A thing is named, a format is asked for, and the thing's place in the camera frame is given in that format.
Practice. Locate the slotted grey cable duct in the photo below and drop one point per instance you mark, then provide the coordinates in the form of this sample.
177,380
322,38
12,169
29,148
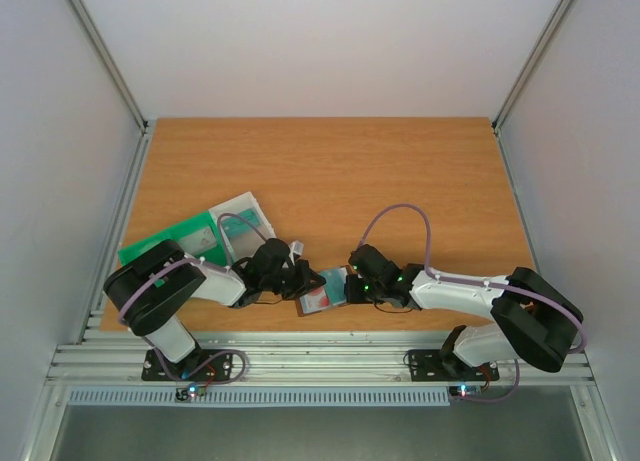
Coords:
261,397

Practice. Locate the teal card in white tray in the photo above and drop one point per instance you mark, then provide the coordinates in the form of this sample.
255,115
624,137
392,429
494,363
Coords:
237,224

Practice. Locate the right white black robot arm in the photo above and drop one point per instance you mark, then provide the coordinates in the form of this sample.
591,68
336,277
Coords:
529,318

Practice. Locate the aluminium front rail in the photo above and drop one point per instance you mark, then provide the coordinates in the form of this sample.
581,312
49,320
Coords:
286,358

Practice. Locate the left aluminium frame post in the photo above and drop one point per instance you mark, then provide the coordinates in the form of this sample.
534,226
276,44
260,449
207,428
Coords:
91,30

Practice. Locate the brown leather card holder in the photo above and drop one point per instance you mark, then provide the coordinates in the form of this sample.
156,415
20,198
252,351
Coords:
330,295

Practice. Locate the grey card in green tray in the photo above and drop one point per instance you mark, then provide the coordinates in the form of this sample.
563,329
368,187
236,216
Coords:
199,241

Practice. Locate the aluminium frame post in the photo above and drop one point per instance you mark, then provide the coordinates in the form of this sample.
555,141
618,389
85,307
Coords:
91,30
551,28

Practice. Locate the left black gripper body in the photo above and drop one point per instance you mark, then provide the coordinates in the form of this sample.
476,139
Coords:
276,284

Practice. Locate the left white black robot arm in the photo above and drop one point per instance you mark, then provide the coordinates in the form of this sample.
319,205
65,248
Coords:
149,291

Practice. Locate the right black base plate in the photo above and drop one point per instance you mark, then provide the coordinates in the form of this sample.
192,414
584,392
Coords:
426,365

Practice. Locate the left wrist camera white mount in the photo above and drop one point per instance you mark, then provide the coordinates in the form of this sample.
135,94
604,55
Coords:
296,249

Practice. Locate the small circuit board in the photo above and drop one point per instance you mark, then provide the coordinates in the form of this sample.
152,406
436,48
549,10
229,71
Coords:
467,390
190,393

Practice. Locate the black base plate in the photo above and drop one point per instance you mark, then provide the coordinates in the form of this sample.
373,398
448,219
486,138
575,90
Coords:
202,365
426,365

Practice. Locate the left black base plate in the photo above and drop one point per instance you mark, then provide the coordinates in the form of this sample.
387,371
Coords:
202,365

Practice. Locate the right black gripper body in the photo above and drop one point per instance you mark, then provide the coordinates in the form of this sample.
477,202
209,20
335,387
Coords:
355,288

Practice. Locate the right aluminium frame post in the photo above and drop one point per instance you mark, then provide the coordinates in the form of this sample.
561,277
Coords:
551,28

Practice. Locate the white red circle card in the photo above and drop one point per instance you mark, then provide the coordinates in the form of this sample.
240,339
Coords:
316,301

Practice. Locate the left small circuit board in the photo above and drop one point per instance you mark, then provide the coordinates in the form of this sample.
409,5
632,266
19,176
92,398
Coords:
190,393

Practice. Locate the white translucent tray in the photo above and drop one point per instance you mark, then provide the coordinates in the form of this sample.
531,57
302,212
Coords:
236,205

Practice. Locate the right small circuit board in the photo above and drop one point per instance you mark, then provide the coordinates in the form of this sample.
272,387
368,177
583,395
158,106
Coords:
467,390

